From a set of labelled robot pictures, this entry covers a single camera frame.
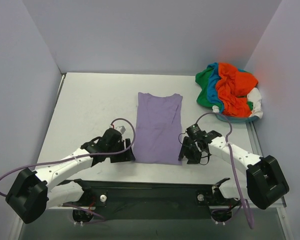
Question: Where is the purple t shirt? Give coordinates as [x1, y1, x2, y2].
[133, 92, 183, 166]

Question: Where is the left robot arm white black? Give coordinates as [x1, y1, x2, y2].
[5, 126, 136, 224]

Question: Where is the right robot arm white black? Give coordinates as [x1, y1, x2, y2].
[178, 123, 290, 210]

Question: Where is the teal laundry basket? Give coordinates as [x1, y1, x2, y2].
[215, 113, 260, 124]

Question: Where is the green t shirt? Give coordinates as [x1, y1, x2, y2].
[195, 67, 214, 108]

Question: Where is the orange t shirt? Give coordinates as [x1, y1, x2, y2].
[215, 62, 259, 118]

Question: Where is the white t shirt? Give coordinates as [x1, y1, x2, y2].
[212, 87, 264, 119]

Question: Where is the blue t shirt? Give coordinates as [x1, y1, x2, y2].
[207, 62, 225, 113]

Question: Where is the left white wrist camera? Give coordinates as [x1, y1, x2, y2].
[114, 125, 126, 135]

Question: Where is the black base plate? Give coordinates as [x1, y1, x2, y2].
[71, 179, 239, 221]

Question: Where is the aluminium frame rail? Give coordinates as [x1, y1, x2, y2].
[17, 194, 288, 211]

